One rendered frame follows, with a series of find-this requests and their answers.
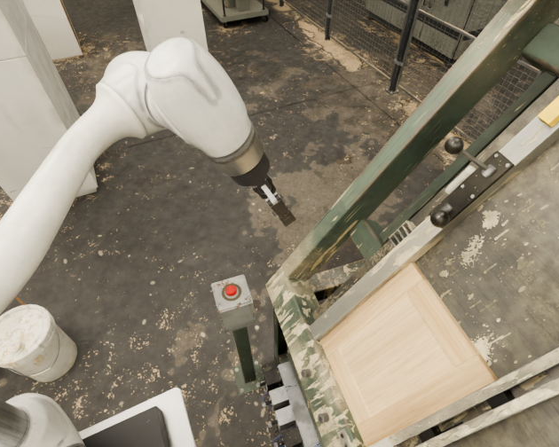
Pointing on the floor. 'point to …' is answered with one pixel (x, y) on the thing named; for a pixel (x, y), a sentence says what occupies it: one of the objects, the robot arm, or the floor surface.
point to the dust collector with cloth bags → (236, 10)
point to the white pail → (29, 343)
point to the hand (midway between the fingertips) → (284, 214)
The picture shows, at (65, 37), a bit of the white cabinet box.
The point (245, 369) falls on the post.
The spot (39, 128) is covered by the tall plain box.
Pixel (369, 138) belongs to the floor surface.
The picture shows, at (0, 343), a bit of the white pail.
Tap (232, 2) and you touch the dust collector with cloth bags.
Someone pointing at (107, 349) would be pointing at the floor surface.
